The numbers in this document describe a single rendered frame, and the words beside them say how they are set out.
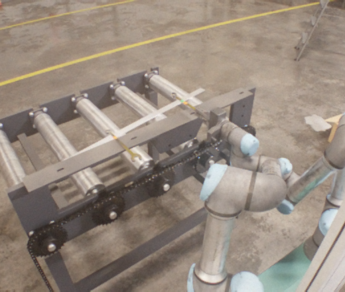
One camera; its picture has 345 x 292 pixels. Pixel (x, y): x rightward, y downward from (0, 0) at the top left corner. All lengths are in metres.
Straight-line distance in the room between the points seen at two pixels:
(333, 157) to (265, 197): 0.40
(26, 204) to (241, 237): 1.63
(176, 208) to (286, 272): 1.32
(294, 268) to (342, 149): 0.59
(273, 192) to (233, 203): 0.11
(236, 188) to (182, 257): 1.49
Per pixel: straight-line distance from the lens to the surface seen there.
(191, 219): 2.11
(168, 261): 2.33
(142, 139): 1.35
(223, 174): 0.91
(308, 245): 1.57
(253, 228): 2.56
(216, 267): 1.12
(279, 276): 1.50
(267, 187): 0.92
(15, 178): 1.71
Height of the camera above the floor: 1.98
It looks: 38 degrees down
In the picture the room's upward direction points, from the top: straight up
